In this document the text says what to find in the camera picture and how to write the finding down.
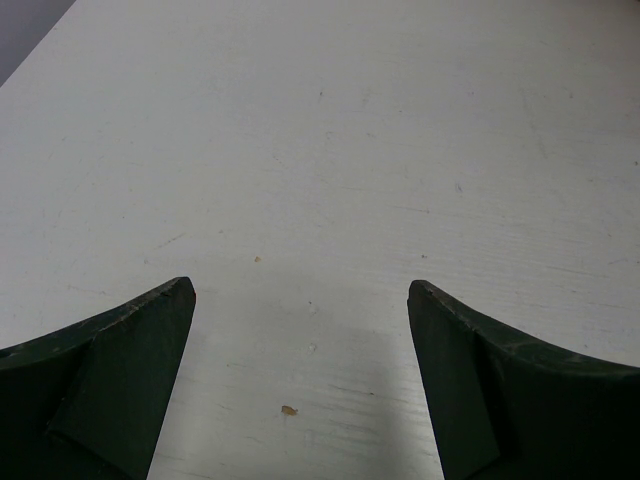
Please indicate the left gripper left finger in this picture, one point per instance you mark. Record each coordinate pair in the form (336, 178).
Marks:
(88, 401)

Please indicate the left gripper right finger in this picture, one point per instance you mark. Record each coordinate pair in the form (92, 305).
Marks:
(506, 405)

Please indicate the orange crumb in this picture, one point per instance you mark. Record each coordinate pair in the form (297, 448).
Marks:
(288, 410)

